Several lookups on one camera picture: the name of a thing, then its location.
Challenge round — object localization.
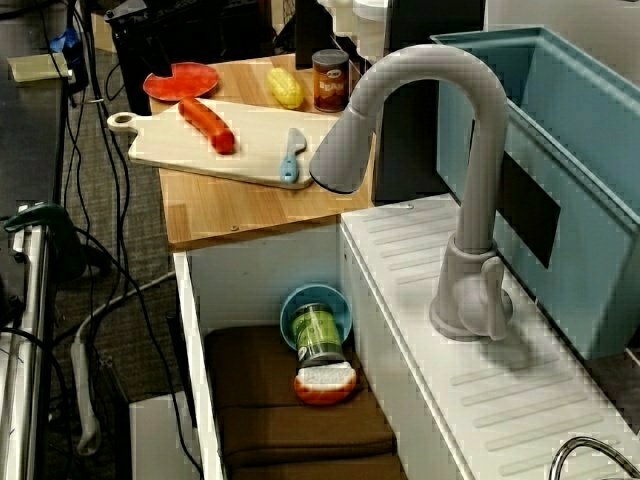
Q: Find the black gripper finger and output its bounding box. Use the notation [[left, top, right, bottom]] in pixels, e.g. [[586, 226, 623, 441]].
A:
[[130, 35, 175, 80]]

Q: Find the red toy sausage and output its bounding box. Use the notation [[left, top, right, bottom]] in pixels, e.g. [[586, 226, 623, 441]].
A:
[[178, 96, 236, 155]]

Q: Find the blue handled toy knife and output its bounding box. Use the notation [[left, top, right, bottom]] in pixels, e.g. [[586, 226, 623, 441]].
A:
[[278, 127, 307, 185]]

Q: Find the red plate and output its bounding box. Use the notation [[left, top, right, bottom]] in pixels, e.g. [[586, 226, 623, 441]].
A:
[[142, 61, 220, 102]]

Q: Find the light wooden cutting board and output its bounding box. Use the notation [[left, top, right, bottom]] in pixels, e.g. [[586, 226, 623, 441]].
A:
[[106, 97, 346, 190]]

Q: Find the yellow toy corn cob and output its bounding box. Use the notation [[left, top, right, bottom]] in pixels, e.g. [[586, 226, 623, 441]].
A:
[[265, 66, 305, 109]]

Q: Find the dark grey desk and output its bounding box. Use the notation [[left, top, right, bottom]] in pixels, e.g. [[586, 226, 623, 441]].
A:
[[0, 9, 69, 221]]

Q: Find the orange beans can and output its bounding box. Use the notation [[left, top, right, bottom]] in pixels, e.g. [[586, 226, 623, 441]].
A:
[[311, 48, 350, 114]]

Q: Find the green clamp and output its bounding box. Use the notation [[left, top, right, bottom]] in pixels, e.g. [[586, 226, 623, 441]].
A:
[[3, 200, 89, 281]]

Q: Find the tall clear white-lidded container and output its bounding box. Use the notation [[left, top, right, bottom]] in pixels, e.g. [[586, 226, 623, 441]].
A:
[[352, 0, 391, 56]]

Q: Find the black vertical panel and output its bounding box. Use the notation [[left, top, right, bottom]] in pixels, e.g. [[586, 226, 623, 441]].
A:
[[372, 0, 487, 205]]

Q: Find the blue bowl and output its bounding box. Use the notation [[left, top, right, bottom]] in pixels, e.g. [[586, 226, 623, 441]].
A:
[[279, 283, 354, 351]]

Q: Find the green can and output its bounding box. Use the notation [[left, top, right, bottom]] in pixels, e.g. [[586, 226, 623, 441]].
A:
[[289, 303, 346, 364]]

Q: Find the grey toy faucet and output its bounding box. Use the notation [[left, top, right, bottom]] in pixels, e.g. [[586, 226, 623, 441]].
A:
[[308, 43, 515, 342]]

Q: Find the brown cloth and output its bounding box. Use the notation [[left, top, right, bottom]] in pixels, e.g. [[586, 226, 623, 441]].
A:
[[203, 324, 406, 480]]

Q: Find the orange white toy sushi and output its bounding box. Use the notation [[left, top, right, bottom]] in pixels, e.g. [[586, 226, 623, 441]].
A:
[[293, 360, 359, 406]]

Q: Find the white box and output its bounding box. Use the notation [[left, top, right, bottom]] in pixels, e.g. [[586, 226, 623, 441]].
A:
[[128, 392, 201, 480]]

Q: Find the white toy sink unit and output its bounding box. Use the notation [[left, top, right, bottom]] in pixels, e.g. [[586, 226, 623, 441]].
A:
[[172, 193, 640, 480]]

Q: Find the blue plastic bin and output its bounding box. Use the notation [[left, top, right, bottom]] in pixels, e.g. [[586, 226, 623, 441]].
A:
[[429, 25, 640, 361]]

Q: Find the steel pot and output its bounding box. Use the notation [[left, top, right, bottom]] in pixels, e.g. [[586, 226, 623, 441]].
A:
[[548, 436, 640, 480]]

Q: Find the grey power cord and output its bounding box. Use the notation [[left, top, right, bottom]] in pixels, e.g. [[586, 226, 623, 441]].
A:
[[74, 271, 177, 346]]

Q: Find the black cable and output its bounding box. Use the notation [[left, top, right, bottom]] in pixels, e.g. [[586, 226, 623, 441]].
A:
[[72, 225, 206, 480]]

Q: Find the aluminium frame rail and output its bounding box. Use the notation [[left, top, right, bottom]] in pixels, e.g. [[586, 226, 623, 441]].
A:
[[0, 199, 56, 480]]

